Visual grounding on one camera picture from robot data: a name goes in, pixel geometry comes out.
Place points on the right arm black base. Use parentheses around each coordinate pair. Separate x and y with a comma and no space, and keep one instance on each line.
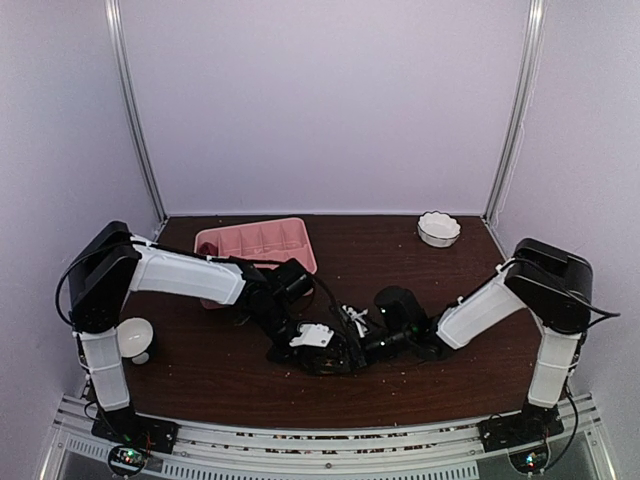
(511,431)

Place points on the magenta purple sock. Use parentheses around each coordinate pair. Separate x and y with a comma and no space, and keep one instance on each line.
(208,249)

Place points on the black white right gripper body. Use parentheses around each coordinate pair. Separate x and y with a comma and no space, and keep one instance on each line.
(400,345)

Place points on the pink divided plastic tray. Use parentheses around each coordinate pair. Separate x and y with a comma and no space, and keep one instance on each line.
(279,239)

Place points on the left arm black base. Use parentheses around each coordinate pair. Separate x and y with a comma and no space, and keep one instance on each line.
(131,429)

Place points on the aluminium front frame rail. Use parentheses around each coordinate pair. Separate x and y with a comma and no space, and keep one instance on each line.
(443,450)

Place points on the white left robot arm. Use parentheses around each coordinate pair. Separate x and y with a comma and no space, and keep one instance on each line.
(117,263)

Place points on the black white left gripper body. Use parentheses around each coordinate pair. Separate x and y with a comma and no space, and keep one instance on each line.
(329,361)

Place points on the brown checkered sock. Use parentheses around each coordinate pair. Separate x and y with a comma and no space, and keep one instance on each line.
(325,364)

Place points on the aluminium right corner post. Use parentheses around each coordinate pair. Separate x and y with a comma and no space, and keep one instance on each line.
(523,92)

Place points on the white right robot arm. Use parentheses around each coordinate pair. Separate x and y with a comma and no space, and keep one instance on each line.
(554,285)

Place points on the white scalloped bowl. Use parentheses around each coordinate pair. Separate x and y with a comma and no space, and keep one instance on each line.
(438,230)

